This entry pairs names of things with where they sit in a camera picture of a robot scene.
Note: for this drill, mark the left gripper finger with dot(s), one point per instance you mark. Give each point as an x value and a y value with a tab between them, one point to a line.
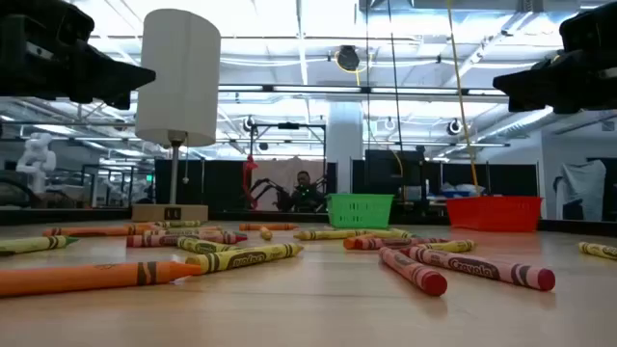
123	101
106	72

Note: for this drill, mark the orange crayon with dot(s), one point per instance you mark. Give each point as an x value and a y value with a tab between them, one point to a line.
87	231
72	278
351	243
270	226

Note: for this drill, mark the yellow-green crayon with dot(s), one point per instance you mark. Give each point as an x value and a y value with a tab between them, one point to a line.
402	232
202	247
180	224
29	245

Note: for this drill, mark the yellow crayon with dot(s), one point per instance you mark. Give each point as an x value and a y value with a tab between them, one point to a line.
241	260
450	246
332	235
600	250
266	234

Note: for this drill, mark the white shade wooden base lamp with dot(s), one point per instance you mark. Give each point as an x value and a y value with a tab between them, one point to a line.
178	72

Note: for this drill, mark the black partition panel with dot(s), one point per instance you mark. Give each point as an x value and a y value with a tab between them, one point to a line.
506	178
222	183

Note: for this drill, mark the grey cloth cover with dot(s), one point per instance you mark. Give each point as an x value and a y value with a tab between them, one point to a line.
583	188

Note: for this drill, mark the red plastic basket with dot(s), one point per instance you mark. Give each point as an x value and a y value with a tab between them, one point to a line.
491	214

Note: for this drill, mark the black monitor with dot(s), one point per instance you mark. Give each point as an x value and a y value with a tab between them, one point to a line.
385	168

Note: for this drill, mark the green plastic basket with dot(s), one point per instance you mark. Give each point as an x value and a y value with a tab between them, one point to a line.
359	212

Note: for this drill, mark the seated person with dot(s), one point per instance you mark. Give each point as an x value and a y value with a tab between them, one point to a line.
304	193

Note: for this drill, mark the black camera rig frame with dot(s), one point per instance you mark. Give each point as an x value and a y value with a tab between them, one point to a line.
288	125

